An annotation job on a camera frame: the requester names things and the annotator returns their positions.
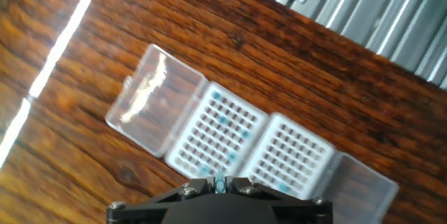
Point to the blue pipette tip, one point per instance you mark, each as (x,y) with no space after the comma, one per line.
(245,134)
(231,156)
(204,170)
(216,95)
(223,120)
(283,187)
(220,183)

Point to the white pipette tip box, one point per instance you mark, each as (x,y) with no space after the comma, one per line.
(157,105)
(300,157)

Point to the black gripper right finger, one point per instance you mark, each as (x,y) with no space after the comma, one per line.
(300,204)

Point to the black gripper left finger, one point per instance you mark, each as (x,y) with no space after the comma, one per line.
(150,203)

